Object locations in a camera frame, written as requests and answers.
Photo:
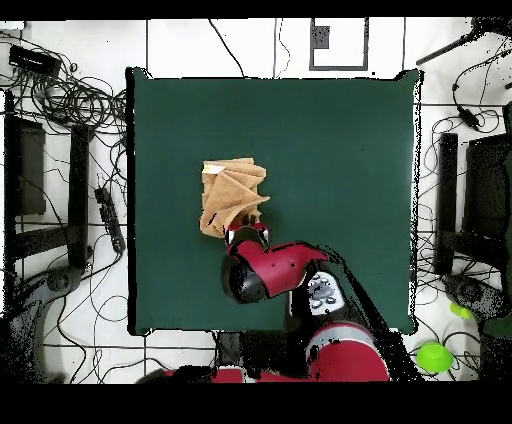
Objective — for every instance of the dark green bin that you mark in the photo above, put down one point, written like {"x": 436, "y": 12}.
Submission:
{"x": 498, "y": 328}

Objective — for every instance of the black shelf frame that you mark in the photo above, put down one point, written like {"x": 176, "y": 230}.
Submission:
{"x": 486, "y": 188}
{"x": 32, "y": 172}

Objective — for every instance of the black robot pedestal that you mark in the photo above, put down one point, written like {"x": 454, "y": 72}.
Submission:
{"x": 228, "y": 348}

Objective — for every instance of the small green plastic cup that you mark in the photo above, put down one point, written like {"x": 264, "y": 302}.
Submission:
{"x": 460, "y": 310}

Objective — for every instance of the black power adapter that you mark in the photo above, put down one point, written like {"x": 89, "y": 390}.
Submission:
{"x": 467, "y": 117}

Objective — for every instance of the black tripod leg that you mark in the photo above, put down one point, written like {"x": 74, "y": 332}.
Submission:
{"x": 448, "y": 48}

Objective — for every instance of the dark green table cloth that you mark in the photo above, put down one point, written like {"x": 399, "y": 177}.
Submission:
{"x": 340, "y": 160}

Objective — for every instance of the black upright post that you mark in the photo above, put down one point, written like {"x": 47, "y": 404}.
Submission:
{"x": 446, "y": 200}
{"x": 78, "y": 196}

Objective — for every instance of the grey pedestal leg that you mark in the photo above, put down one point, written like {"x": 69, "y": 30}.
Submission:
{"x": 472, "y": 292}
{"x": 60, "y": 280}

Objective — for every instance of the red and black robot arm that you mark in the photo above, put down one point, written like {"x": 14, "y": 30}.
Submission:
{"x": 276, "y": 268}

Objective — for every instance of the tan terry towel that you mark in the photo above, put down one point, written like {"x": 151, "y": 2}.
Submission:
{"x": 228, "y": 192}

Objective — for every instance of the bright green bowl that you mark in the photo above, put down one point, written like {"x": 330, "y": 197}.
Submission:
{"x": 434, "y": 357}

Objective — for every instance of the black electronics box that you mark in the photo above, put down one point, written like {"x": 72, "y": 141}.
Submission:
{"x": 34, "y": 60}

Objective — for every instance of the black power strip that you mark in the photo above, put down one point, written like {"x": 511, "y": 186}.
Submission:
{"x": 110, "y": 220}

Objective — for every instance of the grey square floor frame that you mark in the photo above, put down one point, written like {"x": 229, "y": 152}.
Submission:
{"x": 339, "y": 68}

